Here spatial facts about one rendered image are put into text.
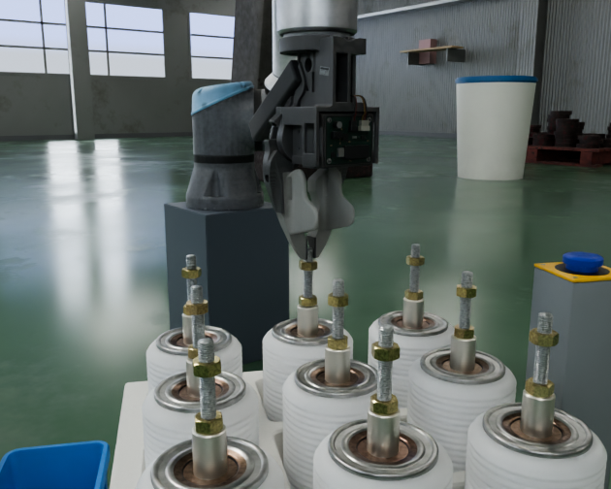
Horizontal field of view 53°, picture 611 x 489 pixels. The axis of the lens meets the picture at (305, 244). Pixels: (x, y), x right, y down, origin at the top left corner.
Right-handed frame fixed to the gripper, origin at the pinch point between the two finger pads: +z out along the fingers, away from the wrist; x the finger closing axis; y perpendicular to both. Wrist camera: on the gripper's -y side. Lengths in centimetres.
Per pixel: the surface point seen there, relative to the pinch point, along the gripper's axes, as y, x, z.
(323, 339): 3.5, -0.1, 9.2
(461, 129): -270, 308, -2
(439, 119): -812, 826, -1
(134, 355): -64, 1, 34
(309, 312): 1.5, -0.5, 6.9
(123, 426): -3.5, -18.8, 16.5
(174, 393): 7.0, -17.4, 9.2
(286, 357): 2.9, -4.1, 10.5
